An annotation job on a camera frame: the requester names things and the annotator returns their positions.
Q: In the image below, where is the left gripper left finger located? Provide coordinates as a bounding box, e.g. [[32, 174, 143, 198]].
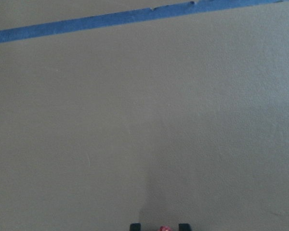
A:
[[129, 223, 141, 231]]

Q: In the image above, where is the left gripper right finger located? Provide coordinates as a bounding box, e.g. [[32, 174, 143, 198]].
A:
[[178, 223, 190, 231]]

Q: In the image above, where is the red strawberry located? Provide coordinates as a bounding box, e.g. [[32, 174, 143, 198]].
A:
[[158, 226, 172, 231]]

